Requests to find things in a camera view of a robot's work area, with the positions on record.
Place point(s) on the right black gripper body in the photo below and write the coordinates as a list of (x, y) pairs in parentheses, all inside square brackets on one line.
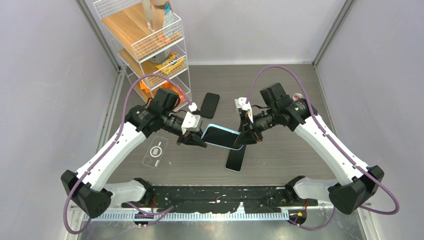
[(256, 131)]

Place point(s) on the blue white bottle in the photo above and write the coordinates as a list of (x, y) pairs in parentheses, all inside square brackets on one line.
[(168, 20)]

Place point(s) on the yellow snack bag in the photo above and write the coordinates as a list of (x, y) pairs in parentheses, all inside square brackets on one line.
[(171, 63)]

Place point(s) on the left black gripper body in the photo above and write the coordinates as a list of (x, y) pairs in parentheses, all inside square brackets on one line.
[(187, 132)]

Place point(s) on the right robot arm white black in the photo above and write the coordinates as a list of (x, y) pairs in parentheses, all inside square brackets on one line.
[(352, 185)]

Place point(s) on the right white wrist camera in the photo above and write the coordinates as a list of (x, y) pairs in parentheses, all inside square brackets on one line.
[(241, 103)]

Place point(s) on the clear phone case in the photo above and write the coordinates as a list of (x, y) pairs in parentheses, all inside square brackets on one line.
[(155, 151)]

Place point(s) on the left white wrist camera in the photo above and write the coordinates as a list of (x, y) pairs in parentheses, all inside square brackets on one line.
[(191, 123)]

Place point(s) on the clear bottle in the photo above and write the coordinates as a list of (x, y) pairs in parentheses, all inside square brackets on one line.
[(146, 4)]

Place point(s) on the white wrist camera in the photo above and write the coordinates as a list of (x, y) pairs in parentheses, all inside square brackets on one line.
[(191, 123), (241, 103)]

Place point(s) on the black phone case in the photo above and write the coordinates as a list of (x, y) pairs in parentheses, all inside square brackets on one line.
[(209, 105)]

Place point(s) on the red bull can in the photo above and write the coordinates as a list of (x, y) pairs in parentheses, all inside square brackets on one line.
[(297, 96)]

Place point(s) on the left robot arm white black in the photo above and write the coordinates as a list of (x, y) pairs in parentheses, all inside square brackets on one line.
[(88, 188)]

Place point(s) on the orange snack packs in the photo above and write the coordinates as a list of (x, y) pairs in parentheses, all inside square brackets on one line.
[(145, 92)]

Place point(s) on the black phone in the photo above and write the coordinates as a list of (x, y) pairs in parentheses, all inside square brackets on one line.
[(235, 159)]

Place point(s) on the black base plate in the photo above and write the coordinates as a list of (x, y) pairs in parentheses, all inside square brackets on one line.
[(221, 199)]

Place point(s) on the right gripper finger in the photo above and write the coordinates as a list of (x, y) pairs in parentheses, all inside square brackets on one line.
[(244, 120), (240, 141)]

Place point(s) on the white wire shelf rack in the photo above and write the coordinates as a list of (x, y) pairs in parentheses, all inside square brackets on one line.
[(140, 50)]

